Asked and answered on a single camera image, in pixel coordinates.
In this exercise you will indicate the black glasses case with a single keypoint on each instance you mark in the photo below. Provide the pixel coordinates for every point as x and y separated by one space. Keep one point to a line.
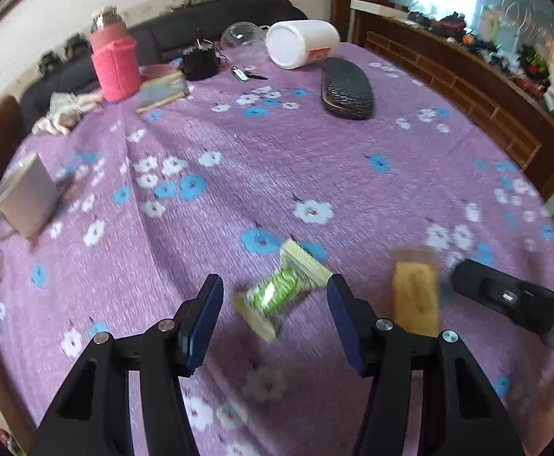
345 90

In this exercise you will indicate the wooden cabinet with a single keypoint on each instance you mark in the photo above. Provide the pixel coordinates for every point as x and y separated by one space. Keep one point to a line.
513 119

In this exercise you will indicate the white plastic jar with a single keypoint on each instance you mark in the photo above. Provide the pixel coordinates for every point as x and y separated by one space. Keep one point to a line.
294 44

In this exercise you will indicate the light green snack packet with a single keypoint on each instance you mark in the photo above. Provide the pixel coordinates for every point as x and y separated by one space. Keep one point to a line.
301 270

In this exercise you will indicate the person's right hand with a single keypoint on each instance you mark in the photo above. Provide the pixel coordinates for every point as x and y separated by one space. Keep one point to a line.
540 430

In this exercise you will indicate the black leather sofa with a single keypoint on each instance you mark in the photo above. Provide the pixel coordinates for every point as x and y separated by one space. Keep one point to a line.
159 41

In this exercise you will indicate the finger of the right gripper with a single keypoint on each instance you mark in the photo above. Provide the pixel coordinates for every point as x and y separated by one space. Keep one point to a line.
524 303

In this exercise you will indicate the pink sleeved water bottle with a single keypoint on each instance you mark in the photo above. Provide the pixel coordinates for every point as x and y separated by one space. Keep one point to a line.
114 55

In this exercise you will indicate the yellow biscuit bar packet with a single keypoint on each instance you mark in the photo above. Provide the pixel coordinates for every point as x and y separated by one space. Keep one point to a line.
416 291

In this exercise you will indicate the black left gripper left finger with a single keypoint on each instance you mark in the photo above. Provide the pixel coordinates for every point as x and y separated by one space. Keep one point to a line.
90 414

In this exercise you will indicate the purple floral tablecloth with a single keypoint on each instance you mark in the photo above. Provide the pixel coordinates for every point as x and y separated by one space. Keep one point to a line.
216 183

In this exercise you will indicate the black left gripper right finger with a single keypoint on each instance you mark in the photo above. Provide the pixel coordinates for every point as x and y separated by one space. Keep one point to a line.
461 413

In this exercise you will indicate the crumpled white cloth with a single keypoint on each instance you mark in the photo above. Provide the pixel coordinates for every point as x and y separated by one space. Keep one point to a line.
65 112

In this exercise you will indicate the black small cup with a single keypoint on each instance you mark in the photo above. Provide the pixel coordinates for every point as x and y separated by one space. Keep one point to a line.
200 60

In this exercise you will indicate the white ceramic mug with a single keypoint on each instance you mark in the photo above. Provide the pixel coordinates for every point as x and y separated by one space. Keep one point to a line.
28 198

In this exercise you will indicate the small green booklet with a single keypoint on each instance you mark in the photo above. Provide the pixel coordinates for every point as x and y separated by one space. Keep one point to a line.
160 91

